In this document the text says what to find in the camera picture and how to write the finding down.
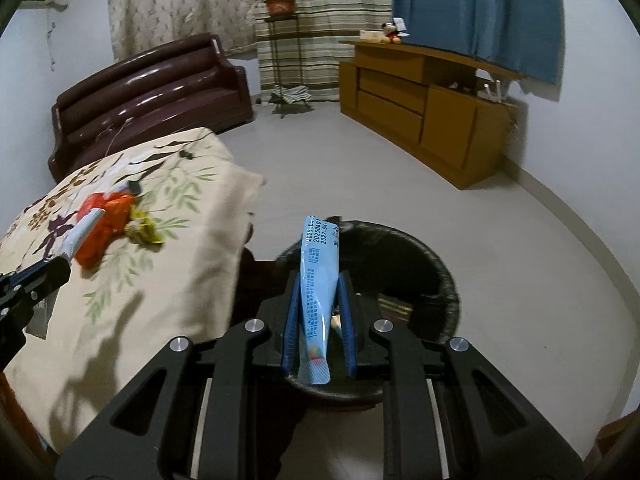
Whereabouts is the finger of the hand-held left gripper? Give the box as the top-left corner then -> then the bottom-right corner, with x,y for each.
0,305 -> 38,368
0,255 -> 72,308

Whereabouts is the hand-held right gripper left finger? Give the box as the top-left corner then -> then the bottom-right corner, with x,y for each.
55,270 -> 303,480

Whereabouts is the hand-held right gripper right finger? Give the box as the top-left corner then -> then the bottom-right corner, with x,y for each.
337,270 -> 586,480

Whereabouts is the light blue tube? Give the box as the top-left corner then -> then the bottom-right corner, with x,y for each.
61,209 -> 106,261

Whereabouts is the light blue sachet packet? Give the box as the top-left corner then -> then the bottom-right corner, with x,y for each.
297,216 -> 342,385

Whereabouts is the black trash bin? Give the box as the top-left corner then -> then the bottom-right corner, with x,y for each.
272,219 -> 461,413

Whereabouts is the yellow wrapper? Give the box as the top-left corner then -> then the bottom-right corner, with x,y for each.
122,207 -> 166,247

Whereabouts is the floral beige blanket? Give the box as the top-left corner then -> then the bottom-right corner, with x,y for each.
0,127 -> 266,456

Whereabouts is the dark red leather sofa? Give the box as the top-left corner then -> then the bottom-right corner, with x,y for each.
47,32 -> 253,183

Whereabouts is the wooden cabinet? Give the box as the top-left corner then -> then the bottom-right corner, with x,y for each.
337,39 -> 528,191

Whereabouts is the folded striped cloth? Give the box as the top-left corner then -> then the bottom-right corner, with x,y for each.
270,85 -> 312,106

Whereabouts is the plush toy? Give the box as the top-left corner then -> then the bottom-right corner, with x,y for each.
377,17 -> 411,45

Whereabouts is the cream patterned curtain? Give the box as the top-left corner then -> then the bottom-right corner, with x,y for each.
107,0 -> 258,61

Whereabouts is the metal plant stand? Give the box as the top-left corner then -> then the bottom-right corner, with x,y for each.
264,14 -> 316,120

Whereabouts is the striped curtain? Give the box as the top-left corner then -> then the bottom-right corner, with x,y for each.
250,0 -> 393,103

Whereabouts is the blue curtain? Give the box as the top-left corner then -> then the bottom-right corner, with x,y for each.
390,0 -> 566,86

